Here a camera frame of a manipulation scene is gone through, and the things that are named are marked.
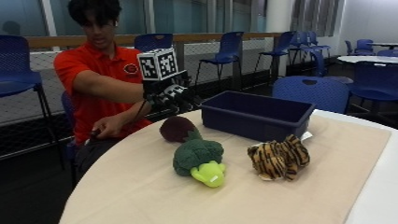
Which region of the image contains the white column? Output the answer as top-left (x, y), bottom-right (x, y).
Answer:
top-left (265, 0), bottom-right (294, 34)

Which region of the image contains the wooden railing with mesh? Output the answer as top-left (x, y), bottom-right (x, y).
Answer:
top-left (24, 31), bottom-right (283, 94)

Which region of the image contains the white cube of black markers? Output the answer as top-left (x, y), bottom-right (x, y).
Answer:
top-left (135, 48), bottom-right (179, 82)

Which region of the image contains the the person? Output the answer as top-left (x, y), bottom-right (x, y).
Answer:
top-left (52, 0), bottom-right (155, 188)

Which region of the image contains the beige cloth mat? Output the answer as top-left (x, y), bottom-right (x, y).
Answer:
top-left (58, 108), bottom-right (392, 224)

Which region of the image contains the grey table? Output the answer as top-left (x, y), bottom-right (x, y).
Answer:
top-left (367, 41), bottom-right (398, 50)

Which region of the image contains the striped tiger plush toy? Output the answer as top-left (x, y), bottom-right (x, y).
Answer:
top-left (246, 133), bottom-right (313, 182)

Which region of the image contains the blue chair with handle hole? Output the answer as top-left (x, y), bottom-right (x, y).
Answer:
top-left (271, 76), bottom-right (351, 115)

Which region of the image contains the dark red plush vegetable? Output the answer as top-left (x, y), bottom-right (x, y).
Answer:
top-left (158, 115), bottom-right (203, 145)

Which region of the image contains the thin black cable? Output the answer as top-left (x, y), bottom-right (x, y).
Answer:
top-left (124, 100), bottom-right (149, 133)

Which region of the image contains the blue high chair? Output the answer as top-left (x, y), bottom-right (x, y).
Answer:
top-left (0, 34), bottom-right (65, 163)
top-left (133, 33), bottom-right (175, 53)
top-left (289, 30), bottom-right (332, 64)
top-left (194, 31), bottom-right (246, 91)
top-left (253, 30), bottom-right (297, 82)

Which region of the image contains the green broccoli plush toy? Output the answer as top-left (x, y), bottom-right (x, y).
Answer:
top-left (171, 137), bottom-right (227, 189)

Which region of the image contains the dark blue plastic bin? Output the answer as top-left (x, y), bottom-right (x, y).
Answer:
top-left (199, 90), bottom-right (317, 144)

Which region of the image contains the white round table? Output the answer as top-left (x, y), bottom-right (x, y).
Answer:
top-left (335, 54), bottom-right (398, 65)

